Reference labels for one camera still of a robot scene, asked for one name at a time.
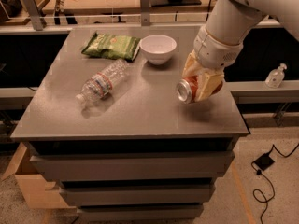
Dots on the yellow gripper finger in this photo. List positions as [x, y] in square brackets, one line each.
[208, 80]
[192, 67]

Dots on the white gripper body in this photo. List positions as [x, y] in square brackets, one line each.
[214, 50]

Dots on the orange soda can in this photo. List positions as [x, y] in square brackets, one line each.
[186, 89]

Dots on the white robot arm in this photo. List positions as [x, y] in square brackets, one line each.
[220, 40]

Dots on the white bowl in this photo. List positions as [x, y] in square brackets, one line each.
[157, 49]

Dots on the clear hand sanitizer bottle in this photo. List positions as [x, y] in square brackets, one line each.
[276, 76]

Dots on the green chip bag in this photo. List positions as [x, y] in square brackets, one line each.
[112, 47]

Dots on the clear plastic water bottle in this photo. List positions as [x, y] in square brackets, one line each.
[104, 82]

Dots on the grey drawer cabinet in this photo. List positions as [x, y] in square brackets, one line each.
[139, 154]

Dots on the cardboard box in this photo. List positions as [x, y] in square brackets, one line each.
[36, 191]

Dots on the middle grey metal bracket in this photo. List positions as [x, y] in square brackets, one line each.
[145, 12]

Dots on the grey metal bracket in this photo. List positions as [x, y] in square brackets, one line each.
[145, 12]
[36, 18]

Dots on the black power adapter with cable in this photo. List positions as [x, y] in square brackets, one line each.
[259, 166]

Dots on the left grey metal bracket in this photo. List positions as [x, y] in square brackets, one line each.
[36, 18]

